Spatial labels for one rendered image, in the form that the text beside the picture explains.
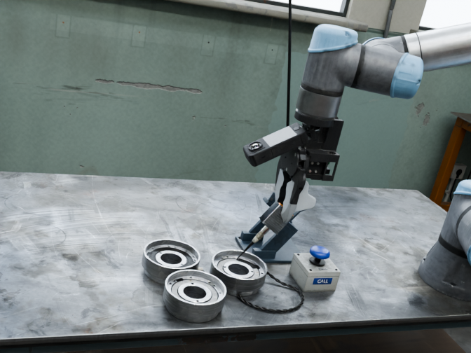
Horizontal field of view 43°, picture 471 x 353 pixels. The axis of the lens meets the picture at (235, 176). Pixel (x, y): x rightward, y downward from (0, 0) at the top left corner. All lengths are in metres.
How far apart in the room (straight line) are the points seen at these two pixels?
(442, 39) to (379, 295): 0.50
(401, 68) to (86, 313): 0.65
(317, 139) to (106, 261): 0.45
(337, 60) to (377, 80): 0.08
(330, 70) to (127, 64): 1.66
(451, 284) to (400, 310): 0.16
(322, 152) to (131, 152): 1.73
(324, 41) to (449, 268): 0.56
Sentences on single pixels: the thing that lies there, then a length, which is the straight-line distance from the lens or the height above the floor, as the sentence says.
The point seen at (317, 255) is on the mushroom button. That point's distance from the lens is 1.14.
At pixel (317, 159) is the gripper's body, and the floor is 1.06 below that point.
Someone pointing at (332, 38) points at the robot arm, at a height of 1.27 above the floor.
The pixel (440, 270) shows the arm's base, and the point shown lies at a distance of 1.31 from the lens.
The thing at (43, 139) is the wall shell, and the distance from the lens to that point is 2.65.
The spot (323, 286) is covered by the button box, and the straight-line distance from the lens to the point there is 1.16.
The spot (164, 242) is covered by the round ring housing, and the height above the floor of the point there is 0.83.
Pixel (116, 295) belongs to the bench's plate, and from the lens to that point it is 1.04.
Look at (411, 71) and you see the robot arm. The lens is 1.03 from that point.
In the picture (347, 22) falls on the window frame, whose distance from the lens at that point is 2.79.
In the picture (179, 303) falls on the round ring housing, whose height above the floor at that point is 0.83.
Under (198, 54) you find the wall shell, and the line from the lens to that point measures 2.64.
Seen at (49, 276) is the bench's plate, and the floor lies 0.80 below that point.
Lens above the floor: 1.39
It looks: 21 degrees down
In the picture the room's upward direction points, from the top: 12 degrees clockwise
